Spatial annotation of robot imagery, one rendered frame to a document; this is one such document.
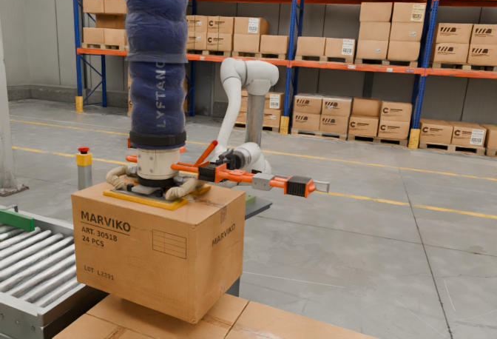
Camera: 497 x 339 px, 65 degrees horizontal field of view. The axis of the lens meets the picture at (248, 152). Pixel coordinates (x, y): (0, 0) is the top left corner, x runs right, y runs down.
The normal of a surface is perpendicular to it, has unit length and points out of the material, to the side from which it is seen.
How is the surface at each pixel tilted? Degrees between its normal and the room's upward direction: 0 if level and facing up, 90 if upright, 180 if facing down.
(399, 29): 90
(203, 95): 90
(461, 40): 91
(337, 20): 90
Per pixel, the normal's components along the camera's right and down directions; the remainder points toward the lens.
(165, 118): 0.50, -0.04
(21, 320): -0.37, 0.20
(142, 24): -0.23, 0.04
